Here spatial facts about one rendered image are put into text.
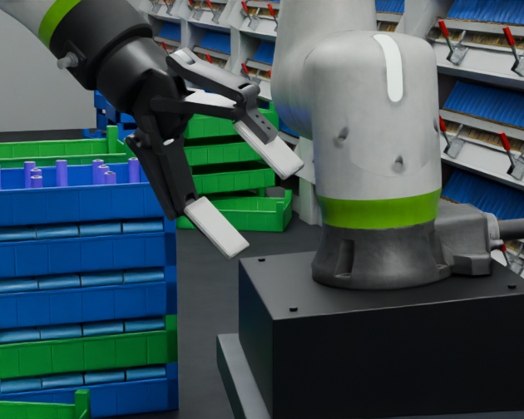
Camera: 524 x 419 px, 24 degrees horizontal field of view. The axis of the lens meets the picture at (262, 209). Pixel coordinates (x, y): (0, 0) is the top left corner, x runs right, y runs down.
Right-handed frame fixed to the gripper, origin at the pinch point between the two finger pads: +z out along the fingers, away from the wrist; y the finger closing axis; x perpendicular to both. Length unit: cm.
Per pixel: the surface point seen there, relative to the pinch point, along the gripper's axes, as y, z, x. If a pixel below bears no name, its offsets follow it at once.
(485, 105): -61, -10, 120
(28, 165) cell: -68, -46, 32
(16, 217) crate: -62, -37, 19
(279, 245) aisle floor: -143, -29, 126
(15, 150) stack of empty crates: -93, -62, 49
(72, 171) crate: -71, -43, 39
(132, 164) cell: -65, -36, 45
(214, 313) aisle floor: -112, -18, 72
